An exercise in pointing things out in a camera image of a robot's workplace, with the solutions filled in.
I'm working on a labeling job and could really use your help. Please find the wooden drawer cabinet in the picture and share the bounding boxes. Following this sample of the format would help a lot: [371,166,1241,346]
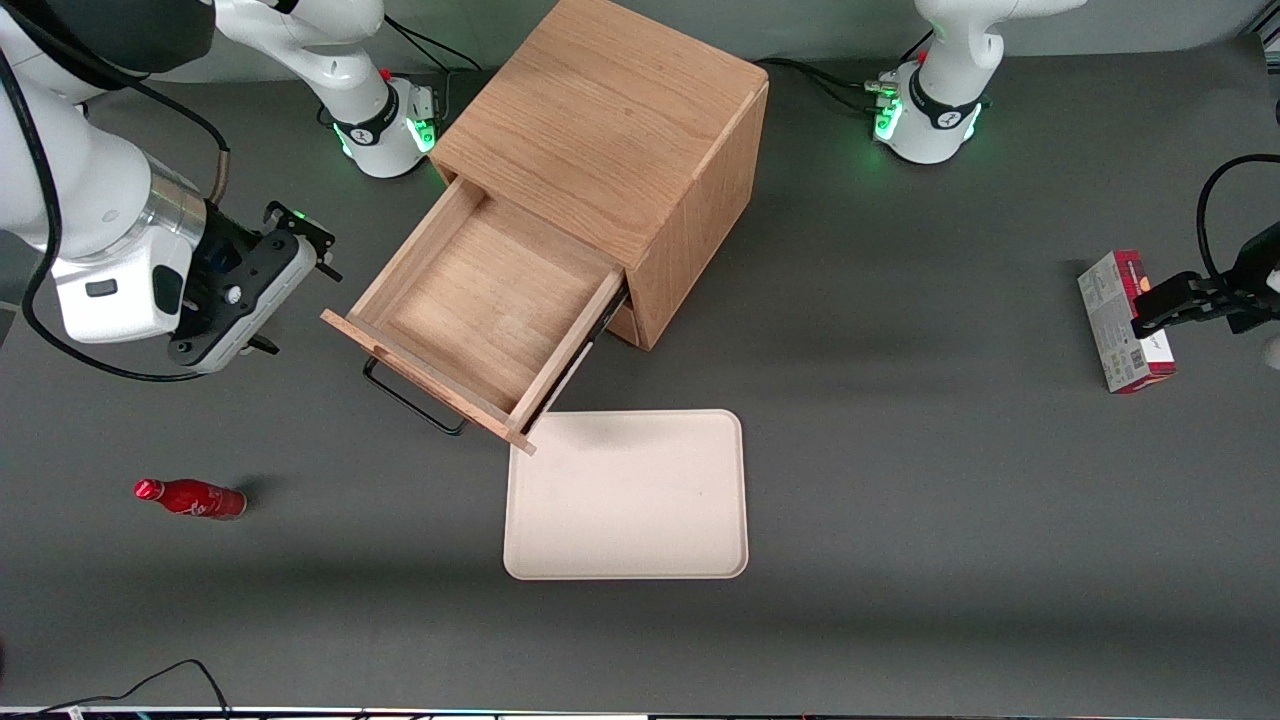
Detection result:
[428,0,771,352]

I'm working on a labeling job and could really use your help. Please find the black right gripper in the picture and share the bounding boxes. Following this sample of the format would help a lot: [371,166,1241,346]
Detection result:
[168,203,344,363]

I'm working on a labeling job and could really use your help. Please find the red and white carton box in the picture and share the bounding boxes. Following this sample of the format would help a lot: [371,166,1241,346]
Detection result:
[1077,249,1178,395]

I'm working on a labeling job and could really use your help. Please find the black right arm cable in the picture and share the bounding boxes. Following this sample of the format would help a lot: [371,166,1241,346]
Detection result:
[0,45,234,385]

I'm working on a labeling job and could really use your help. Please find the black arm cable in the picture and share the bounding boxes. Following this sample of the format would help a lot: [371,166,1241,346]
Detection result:
[1196,154,1280,282]
[0,45,234,385]

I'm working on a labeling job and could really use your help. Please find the red soda bottle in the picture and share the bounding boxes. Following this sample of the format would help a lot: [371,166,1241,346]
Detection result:
[133,478,248,521]

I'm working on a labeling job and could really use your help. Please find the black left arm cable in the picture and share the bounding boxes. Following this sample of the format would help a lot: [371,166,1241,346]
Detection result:
[1196,154,1280,282]

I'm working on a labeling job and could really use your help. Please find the long black drawer handle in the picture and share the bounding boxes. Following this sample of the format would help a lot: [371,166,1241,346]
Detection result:
[362,356,469,438]

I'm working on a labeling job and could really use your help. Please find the beige plastic tray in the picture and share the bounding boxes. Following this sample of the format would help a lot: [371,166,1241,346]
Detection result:
[502,408,750,582]

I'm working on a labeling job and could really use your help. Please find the wooden drawer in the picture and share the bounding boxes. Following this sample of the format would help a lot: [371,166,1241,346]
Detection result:
[320,175,631,457]

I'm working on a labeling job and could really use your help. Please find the thin black loose cable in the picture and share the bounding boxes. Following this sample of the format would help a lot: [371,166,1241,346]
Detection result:
[35,658,233,718]

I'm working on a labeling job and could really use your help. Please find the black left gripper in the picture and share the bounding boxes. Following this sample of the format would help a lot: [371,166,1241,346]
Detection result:
[1131,222,1280,340]

